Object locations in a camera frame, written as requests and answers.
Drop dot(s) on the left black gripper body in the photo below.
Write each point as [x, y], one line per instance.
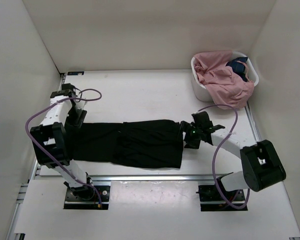
[76, 116]

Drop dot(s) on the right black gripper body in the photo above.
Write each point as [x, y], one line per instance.
[192, 136]

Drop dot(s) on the black trousers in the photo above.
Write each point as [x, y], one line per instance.
[153, 144]

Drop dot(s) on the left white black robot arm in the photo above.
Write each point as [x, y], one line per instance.
[54, 146]

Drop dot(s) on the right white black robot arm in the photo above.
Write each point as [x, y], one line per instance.
[261, 165]

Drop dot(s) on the white laundry basket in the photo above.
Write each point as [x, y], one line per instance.
[200, 90]

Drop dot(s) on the blue label sticker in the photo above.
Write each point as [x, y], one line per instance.
[75, 73]

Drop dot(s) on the pink garment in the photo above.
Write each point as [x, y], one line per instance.
[224, 86]

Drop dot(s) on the navy blue garment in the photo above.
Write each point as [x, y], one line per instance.
[239, 66]

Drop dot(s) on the white front cover board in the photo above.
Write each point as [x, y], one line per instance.
[144, 210]

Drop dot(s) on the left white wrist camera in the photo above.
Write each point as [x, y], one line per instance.
[80, 104]

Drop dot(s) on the aluminium rail frame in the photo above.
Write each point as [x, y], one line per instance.
[131, 96]

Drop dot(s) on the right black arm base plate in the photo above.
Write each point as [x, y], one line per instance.
[211, 200]

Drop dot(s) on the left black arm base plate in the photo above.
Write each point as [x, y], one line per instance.
[73, 201]

